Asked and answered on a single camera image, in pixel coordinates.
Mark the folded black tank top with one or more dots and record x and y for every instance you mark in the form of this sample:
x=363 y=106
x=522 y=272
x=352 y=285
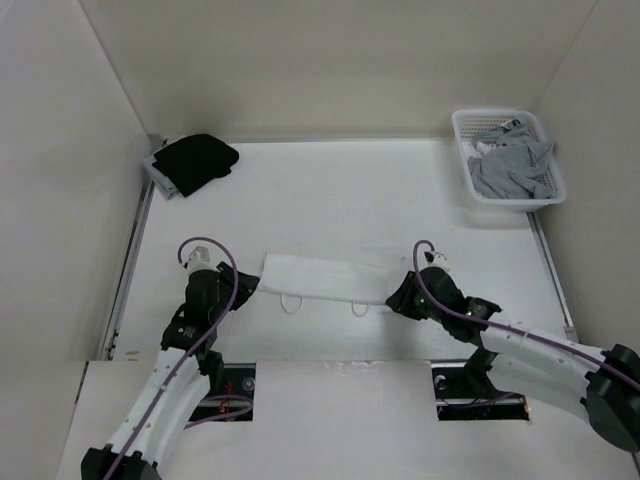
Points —
x=192 y=162

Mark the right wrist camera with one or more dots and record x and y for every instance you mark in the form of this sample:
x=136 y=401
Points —
x=436 y=259

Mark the left metal table rail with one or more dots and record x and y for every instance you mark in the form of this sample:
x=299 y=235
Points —
x=108 y=327

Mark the grey tank top in basket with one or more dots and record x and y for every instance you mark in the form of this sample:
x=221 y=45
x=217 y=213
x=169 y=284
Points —
x=510 y=163

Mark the folded grey tank top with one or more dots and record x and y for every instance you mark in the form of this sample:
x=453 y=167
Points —
x=166 y=187

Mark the white tank top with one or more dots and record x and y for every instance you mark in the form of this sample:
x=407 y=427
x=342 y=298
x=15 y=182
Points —
x=361 y=286

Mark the metal table rail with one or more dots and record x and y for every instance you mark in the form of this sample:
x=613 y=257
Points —
x=108 y=327
x=552 y=274

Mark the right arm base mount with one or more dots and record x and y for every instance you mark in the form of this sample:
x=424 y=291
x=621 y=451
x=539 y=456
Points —
x=463 y=391

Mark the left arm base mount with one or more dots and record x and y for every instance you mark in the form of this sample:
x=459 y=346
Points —
x=235 y=390

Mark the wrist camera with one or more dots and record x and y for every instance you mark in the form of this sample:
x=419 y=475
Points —
x=198 y=260
x=436 y=259

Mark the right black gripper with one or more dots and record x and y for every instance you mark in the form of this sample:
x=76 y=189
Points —
x=401 y=298

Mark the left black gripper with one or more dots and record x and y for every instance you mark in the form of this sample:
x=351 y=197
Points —
x=246 y=286

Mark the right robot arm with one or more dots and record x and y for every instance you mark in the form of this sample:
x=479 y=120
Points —
x=598 y=386

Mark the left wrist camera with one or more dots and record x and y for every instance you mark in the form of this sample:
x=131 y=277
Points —
x=198 y=260

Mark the right metal table rail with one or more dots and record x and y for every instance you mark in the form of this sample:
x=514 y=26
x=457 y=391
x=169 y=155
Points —
x=552 y=274

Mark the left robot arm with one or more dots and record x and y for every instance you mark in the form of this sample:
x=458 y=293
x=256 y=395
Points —
x=187 y=386

